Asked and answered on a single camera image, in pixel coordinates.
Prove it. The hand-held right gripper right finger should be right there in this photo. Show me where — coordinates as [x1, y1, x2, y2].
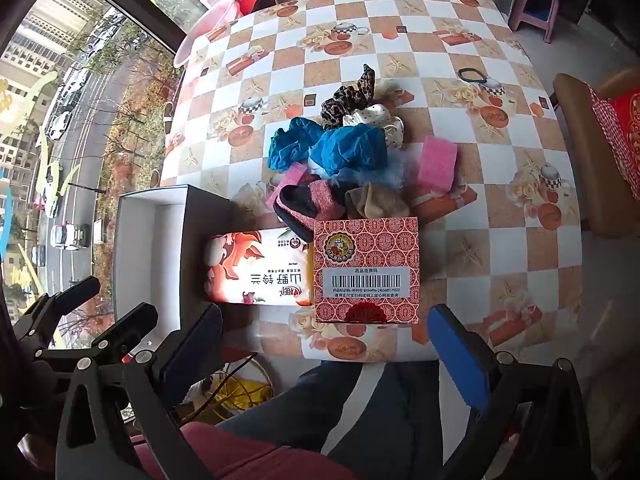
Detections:
[427, 303, 598, 480]

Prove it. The person's maroon clothing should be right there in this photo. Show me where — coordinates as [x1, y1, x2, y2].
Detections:
[135, 422, 361, 480]

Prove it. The checkered printed tablecloth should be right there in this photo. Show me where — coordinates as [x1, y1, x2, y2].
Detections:
[150, 0, 583, 363]

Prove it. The brown chair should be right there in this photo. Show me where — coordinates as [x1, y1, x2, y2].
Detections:
[552, 66, 640, 238]

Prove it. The red patterned medicine box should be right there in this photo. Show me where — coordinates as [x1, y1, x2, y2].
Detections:
[312, 216, 421, 325]

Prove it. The white polka dot scrunchie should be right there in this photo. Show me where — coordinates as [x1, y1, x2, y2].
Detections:
[342, 102, 405, 150]

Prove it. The red checked cloth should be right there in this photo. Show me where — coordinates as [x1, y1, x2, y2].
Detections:
[587, 84, 618, 133]

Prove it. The purple striped knitted sock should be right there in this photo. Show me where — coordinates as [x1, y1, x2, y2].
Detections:
[274, 180, 346, 235]

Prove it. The red patterned cushion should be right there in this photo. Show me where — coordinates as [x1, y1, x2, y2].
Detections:
[597, 85, 640, 186]

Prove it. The beige sock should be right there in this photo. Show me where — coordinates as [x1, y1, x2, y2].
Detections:
[344, 181, 412, 221]

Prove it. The light blue fluffy cloth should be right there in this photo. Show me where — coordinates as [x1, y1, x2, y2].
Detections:
[332, 152, 418, 196]

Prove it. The white storage box dark outside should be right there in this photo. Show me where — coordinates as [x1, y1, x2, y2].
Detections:
[109, 185, 232, 347]

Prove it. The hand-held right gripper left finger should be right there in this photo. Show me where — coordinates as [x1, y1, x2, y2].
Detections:
[55, 304, 223, 480]

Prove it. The dark window frame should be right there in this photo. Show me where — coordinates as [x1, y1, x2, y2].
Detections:
[65, 0, 191, 48]

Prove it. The leopard print scarf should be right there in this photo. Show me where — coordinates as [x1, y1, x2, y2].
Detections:
[320, 63, 377, 128]

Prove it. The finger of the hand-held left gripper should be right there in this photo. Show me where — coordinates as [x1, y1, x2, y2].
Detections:
[12, 276, 102, 357]
[89, 302, 160, 363]

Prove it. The person's leg in jeans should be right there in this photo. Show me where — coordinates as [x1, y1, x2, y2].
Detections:
[215, 360, 451, 480]

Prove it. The pink translucent basin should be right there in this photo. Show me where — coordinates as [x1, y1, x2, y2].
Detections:
[174, 0, 241, 68]

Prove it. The yellow crumpled bag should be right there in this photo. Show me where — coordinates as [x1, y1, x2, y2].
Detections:
[200, 355, 275, 418]

